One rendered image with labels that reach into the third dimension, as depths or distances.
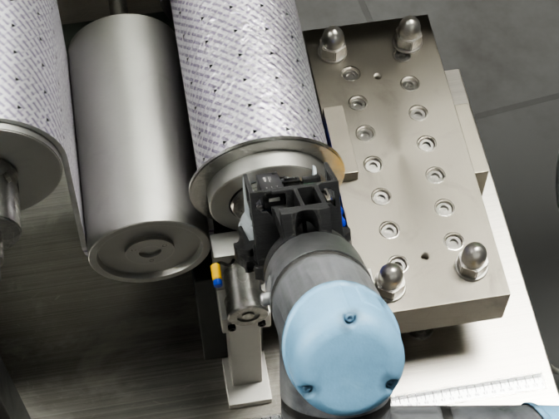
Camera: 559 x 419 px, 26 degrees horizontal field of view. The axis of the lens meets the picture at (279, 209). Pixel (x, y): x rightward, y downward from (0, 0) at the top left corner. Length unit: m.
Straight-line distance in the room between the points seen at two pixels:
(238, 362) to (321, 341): 0.60
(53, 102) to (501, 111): 1.80
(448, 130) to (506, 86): 1.36
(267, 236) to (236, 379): 0.46
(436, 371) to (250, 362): 0.23
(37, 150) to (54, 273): 0.48
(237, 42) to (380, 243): 0.33
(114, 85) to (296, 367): 0.54
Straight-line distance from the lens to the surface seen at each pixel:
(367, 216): 1.38
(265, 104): 1.11
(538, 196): 2.65
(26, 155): 1.05
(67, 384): 1.44
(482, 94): 2.78
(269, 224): 0.95
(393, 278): 1.29
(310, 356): 0.76
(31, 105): 1.04
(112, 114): 1.21
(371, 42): 1.52
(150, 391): 1.43
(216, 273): 1.11
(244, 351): 1.32
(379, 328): 0.76
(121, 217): 1.15
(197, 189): 1.12
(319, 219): 0.89
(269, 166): 1.08
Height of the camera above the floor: 2.21
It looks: 59 degrees down
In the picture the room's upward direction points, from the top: straight up
